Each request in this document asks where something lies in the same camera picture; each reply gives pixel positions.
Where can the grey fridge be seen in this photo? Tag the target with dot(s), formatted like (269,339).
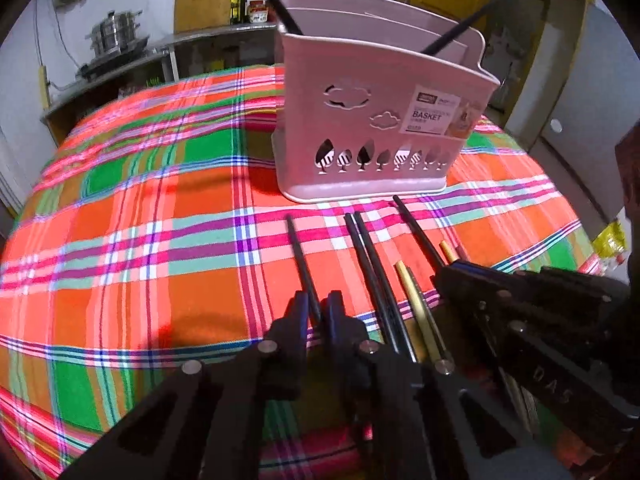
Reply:
(590,85)

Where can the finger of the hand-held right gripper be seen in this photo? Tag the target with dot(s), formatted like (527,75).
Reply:
(500,320)
(575,295)

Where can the plaid tablecloth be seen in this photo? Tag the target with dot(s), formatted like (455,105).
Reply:
(150,240)

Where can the yellow snack packet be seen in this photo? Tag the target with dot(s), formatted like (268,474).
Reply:
(610,240)

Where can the pink plastic utensil basket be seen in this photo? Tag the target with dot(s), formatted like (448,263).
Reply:
(370,125)

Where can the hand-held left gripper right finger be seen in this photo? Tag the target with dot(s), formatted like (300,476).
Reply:
(333,312)

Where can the steel shelf counter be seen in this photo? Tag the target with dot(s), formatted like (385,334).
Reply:
(85,95)

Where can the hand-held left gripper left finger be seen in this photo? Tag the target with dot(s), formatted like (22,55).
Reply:
(300,312)

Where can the gas stove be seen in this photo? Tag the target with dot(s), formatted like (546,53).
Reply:
(112,65)

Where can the yellow wall pipe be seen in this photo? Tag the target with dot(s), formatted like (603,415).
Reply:
(44,87)

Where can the steel steamer pot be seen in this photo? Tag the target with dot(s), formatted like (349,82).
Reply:
(116,30)

